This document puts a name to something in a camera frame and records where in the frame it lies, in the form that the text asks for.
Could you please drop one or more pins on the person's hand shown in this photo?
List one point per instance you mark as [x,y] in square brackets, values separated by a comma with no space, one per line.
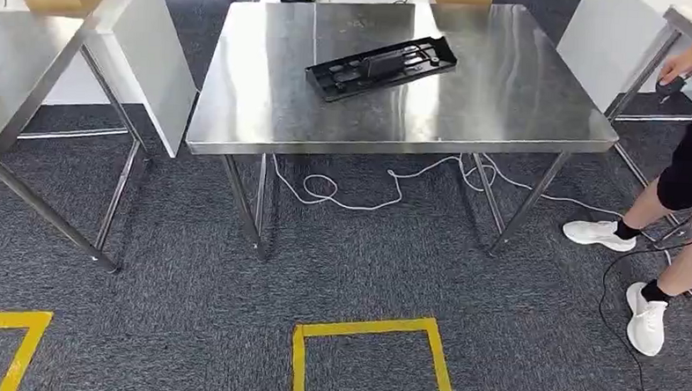
[681,66]

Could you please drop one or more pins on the black handheld device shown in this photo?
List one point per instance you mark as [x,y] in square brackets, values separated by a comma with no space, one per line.
[670,88]

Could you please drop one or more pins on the black plastic part tray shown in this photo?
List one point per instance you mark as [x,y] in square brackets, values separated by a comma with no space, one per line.
[381,64]

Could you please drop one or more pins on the steel table with white panel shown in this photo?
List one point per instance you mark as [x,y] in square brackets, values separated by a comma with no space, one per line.
[19,57]
[597,47]

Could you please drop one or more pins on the white shoe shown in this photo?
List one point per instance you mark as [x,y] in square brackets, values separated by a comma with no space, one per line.
[595,234]
[647,324]

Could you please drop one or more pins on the stainless steel table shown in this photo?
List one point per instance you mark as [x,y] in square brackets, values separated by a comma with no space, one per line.
[257,85]

